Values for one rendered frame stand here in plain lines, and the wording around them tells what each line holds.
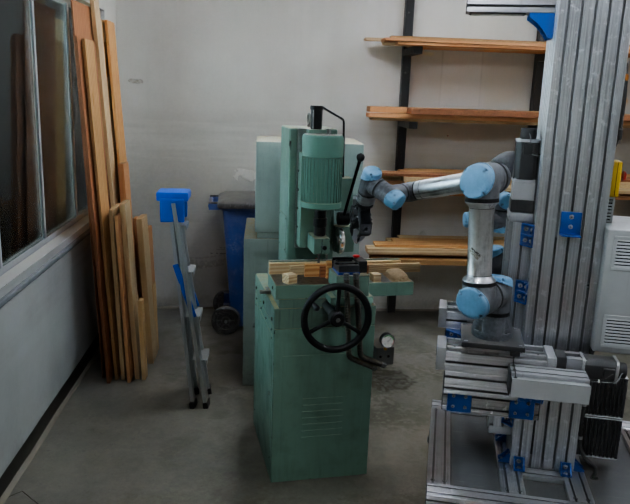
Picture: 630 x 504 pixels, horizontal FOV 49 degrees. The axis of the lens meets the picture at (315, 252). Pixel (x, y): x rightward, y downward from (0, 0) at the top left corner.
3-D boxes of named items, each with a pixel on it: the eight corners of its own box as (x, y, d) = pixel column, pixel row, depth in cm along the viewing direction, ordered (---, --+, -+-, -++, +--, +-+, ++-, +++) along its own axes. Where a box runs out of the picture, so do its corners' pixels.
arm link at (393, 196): (414, 192, 262) (393, 177, 268) (398, 195, 254) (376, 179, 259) (406, 209, 266) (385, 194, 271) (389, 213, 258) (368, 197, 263)
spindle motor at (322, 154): (304, 211, 286) (307, 135, 279) (296, 204, 303) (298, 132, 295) (345, 211, 290) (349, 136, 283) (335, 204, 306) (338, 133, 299)
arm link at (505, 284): (516, 309, 256) (520, 274, 253) (500, 317, 246) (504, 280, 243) (486, 302, 263) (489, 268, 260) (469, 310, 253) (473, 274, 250)
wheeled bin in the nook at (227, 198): (208, 337, 477) (207, 198, 455) (210, 312, 529) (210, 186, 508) (300, 336, 485) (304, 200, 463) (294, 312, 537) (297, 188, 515)
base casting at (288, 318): (272, 329, 287) (273, 308, 284) (254, 290, 341) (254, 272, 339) (376, 325, 296) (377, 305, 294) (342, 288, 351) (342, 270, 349)
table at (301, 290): (278, 306, 275) (278, 292, 273) (267, 285, 304) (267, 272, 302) (421, 301, 288) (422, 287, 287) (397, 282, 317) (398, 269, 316)
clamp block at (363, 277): (334, 297, 279) (335, 276, 277) (326, 288, 292) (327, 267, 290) (369, 296, 282) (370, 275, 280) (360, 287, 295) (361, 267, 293)
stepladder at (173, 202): (181, 411, 369) (153, 193, 341) (186, 391, 394) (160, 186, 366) (212, 408, 370) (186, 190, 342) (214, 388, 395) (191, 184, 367)
